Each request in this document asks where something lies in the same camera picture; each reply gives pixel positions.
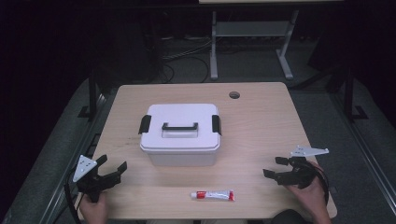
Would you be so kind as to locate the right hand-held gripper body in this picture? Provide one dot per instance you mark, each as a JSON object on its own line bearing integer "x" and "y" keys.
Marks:
{"x": 300, "y": 175}

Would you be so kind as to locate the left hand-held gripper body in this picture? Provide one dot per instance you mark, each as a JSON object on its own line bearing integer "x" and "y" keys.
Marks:
{"x": 90, "y": 183}

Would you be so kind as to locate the white and red tube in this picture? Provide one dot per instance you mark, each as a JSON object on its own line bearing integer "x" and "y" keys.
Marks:
{"x": 214, "y": 195}

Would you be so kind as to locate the white plastic storage box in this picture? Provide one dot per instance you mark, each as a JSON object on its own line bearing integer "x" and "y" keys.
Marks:
{"x": 182, "y": 158}

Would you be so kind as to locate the person's right hand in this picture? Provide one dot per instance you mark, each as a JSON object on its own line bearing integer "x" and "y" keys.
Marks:
{"x": 311, "y": 200}

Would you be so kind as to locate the person's left hand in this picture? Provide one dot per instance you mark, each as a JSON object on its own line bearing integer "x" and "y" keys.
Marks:
{"x": 93, "y": 211}

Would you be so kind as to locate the person's dark clothing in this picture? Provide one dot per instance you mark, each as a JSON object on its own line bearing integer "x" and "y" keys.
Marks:
{"x": 285, "y": 217}

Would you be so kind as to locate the black metal stand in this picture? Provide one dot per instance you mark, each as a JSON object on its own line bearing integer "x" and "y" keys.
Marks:
{"x": 349, "y": 96}
{"x": 92, "y": 93}

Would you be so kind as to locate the aluminium rail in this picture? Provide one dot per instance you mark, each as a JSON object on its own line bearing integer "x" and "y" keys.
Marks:
{"x": 71, "y": 161}
{"x": 367, "y": 155}

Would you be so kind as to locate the grey metal table frame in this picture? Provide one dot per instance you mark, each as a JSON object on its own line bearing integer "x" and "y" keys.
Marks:
{"x": 249, "y": 29}

